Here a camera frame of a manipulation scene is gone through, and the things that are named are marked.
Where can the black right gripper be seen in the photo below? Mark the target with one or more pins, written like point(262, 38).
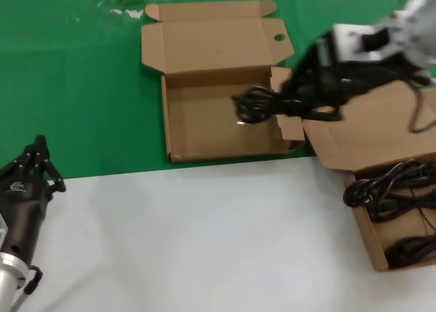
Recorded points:
point(320, 80)

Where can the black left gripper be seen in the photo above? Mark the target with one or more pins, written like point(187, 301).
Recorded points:
point(20, 206)

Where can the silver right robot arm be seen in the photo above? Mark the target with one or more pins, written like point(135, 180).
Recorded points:
point(419, 29)

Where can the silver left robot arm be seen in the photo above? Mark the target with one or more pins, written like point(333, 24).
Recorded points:
point(8, 281)

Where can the open brown cardboard box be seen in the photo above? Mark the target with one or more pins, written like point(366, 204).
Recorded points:
point(334, 145)

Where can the cardboard box with holed flaps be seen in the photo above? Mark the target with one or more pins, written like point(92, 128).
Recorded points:
point(204, 135)

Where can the green table cloth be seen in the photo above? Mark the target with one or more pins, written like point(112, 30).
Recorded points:
point(68, 87)

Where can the clear plastic bag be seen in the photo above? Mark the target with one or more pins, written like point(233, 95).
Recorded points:
point(133, 14)

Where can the silver left camera bracket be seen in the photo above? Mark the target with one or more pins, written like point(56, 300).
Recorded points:
point(2, 230)

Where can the silver camera bracket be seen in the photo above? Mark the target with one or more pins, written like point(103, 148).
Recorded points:
point(2, 230)
point(344, 43)

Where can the silver right camera bracket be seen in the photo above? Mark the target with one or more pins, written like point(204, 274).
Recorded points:
point(344, 43)

